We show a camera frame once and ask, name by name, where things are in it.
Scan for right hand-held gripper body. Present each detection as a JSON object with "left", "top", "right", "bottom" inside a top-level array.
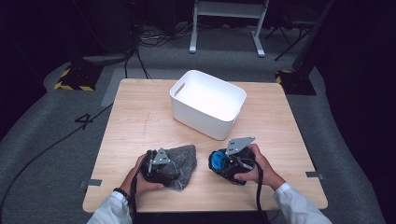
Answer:
[{"left": 214, "top": 136, "right": 260, "bottom": 187}]

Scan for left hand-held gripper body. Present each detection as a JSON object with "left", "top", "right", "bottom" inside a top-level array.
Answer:
[{"left": 139, "top": 147, "right": 176, "bottom": 187}]

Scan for blue toy car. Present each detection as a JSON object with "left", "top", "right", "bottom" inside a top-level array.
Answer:
[{"left": 207, "top": 149, "right": 233, "bottom": 173}]

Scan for grey microfibre cloth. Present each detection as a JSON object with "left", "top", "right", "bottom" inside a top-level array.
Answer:
[{"left": 162, "top": 144, "right": 198, "bottom": 191}]

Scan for person's left hand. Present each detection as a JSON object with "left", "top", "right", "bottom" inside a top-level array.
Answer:
[{"left": 119, "top": 153, "right": 165, "bottom": 198}]

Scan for person's right hand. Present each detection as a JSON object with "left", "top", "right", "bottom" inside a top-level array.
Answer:
[{"left": 233, "top": 143, "right": 287, "bottom": 191}]

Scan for white plastic storage bin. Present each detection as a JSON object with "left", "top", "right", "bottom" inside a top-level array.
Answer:
[{"left": 169, "top": 69, "right": 248, "bottom": 142}]

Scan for black yellow striped stand base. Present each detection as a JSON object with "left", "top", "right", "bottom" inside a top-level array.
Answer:
[
  {"left": 52, "top": 63, "right": 105, "bottom": 92},
  {"left": 275, "top": 69, "right": 318, "bottom": 96}
]

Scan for black folding stand legs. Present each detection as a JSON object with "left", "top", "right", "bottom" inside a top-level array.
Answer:
[{"left": 264, "top": 18, "right": 316, "bottom": 63}]

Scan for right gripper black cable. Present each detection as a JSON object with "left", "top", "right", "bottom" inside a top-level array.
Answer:
[{"left": 241, "top": 158, "right": 266, "bottom": 220}]

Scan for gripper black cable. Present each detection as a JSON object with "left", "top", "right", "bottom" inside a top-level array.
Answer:
[
  {"left": 129, "top": 161, "right": 150, "bottom": 224},
  {"left": 241, "top": 158, "right": 266, "bottom": 220}
]

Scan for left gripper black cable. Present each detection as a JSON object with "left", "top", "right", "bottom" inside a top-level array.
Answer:
[{"left": 129, "top": 161, "right": 150, "bottom": 224}]

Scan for black beaded bracelet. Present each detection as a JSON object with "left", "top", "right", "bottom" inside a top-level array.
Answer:
[{"left": 112, "top": 187, "right": 132, "bottom": 203}]

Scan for bundle of black floor cables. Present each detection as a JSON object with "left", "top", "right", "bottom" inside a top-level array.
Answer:
[{"left": 123, "top": 24, "right": 200, "bottom": 80}]

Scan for long black floor cable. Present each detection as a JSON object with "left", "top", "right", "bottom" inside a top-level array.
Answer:
[{"left": 0, "top": 103, "right": 114, "bottom": 218}]

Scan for grey slanted metal post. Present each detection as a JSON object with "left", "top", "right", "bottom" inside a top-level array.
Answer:
[{"left": 291, "top": 0, "right": 336, "bottom": 72}]

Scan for white metal table frame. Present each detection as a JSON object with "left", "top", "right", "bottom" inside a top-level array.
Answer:
[{"left": 189, "top": 0, "right": 271, "bottom": 59}]

